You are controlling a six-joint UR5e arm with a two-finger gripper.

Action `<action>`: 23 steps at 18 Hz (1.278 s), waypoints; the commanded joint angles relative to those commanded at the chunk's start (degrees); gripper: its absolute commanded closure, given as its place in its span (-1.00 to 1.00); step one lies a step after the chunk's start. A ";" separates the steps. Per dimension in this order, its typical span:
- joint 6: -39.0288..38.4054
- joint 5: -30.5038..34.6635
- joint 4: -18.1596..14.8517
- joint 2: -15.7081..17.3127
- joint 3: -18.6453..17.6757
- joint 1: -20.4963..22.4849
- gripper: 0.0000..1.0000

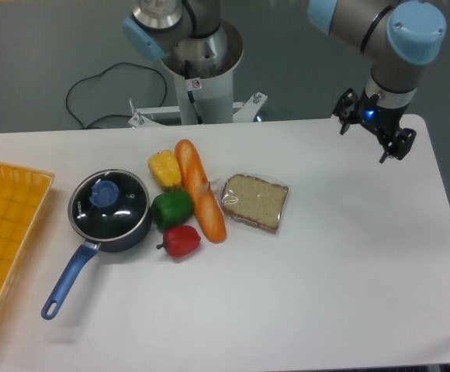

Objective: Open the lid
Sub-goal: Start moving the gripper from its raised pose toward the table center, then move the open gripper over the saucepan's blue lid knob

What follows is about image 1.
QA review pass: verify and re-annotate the glass lid blue knob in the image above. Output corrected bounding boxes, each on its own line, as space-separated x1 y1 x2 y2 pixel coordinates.
67 169 151 242

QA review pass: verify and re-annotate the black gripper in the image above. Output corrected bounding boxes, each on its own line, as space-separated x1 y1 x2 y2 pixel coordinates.
332 87 417 164

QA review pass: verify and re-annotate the wrapped bread slice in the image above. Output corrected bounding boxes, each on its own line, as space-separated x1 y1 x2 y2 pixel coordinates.
209 173 289 234

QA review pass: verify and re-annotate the green bell pepper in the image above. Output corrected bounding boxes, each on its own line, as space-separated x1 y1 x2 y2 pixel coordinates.
151 191 194 232

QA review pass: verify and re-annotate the yellow bell pepper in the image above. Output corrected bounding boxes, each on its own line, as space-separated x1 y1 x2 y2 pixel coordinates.
147 150 182 191

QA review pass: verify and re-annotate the red bell pepper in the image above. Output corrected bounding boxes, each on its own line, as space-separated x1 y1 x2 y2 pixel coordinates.
156 226 201 259

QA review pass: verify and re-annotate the orange baguette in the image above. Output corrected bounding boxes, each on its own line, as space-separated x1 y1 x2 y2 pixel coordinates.
175 139 227 244

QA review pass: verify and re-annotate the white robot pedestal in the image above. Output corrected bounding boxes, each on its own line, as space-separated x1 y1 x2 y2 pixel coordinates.
127 19 268 128

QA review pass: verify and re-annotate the dark blue saucepan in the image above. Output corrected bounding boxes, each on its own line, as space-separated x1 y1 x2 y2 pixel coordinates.
40 168 153 321

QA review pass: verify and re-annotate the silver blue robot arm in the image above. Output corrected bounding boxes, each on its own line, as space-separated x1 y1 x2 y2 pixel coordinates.
123 1 447 160

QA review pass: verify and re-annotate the black floor cable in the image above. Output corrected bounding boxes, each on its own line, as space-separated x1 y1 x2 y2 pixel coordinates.
65 62 168 129

